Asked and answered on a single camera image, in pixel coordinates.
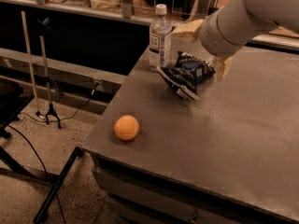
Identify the clear plastic water bottle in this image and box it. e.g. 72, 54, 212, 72
149, 4, 172, 70

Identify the black metal stand frame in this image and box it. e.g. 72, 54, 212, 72
0, 79, 85, 224

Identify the grey table drawer unit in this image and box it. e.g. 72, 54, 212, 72
92, 155, 299, 224

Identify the white pole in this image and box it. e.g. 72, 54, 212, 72
21, 11, 44, 119

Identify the blue potato chip bag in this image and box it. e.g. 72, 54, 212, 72
156, 51, 216, 101

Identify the black floor cable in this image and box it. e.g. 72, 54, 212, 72
18, 80, 101, 123

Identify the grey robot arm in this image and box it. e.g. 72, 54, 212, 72
171, 0, 299, 80

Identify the metal railing with posts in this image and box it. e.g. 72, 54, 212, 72
0, 0, 299, 51

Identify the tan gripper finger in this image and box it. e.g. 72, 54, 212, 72
213, 57, 233, 81
171, 19, 204, 41

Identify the orange ball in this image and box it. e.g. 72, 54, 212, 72
114, 115, 139, 141

